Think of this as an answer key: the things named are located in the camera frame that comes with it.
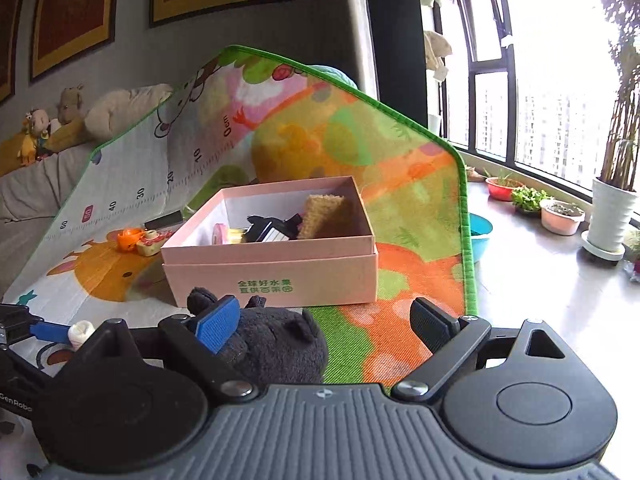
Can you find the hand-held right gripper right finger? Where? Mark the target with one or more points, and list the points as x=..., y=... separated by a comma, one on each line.
x=432, y=322

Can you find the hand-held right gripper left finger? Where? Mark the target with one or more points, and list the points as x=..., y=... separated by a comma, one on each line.
x=217, y=325

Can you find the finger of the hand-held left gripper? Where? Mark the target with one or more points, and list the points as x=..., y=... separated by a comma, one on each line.
x=20, y=371
x=47, y=334

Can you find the small white toy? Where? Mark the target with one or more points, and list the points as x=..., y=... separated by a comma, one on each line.
x=80, y=335

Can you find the black plush toy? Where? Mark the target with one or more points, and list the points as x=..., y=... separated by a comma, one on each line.
x=280, y=340

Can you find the pink cardboard box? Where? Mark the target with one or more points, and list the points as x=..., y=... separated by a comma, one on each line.
x=280, y=280

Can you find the pink round cartoon toy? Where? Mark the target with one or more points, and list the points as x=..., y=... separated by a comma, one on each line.
x=220, y=234

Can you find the yellow flower-shaped toy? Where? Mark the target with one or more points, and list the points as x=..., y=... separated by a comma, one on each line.
x=237, y=235

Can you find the black and white toy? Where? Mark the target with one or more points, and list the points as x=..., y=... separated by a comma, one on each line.
x=272, y=227

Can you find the orange plastic toy shell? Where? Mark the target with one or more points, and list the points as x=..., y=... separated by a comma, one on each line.
x=129, y=240

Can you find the brown plush toy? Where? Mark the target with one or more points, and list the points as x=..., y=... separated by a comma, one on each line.
x=322, y=215

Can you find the cartoon animal play mat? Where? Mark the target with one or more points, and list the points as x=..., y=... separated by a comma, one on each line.
x=125, y=280

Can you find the blue plastic basin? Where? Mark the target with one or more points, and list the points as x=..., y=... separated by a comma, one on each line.
x=481, y=240

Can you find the red plant pot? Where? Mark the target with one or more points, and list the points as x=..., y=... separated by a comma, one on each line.
x=502, y=191

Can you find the grey sofa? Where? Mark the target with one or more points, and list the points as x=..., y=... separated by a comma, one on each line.
x=40, y=185

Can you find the leafy green potted plant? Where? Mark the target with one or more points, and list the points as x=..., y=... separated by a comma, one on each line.
x=527, y=197

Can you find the pink plant pot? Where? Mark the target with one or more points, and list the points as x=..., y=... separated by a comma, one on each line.
x=560, y=222

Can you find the yellow plush doll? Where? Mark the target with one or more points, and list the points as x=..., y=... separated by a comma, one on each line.
x=30, y=147

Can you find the mustard yellow cushion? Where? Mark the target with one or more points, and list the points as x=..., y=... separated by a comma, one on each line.
x=65, y=138

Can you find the tall white plant pot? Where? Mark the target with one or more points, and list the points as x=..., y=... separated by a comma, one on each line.
x=607, y=220

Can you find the small pink-faced plush doll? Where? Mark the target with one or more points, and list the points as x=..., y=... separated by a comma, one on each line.
x=37, y=121

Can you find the small green potted plant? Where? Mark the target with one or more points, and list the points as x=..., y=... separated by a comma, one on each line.
x=634, y=247

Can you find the tan plush animal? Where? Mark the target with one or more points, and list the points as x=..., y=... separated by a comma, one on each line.
x=70, y=105

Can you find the teal cloth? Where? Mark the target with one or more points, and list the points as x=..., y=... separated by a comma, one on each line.
x=327, y=72

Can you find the beige hanging cloth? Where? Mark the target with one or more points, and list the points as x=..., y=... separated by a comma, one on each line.
x=437, y=50

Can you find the tall palm plant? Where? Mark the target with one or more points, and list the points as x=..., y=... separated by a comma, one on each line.
x=622, y=110

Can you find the dark window frame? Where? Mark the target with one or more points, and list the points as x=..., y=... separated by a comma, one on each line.
x=470, y=105

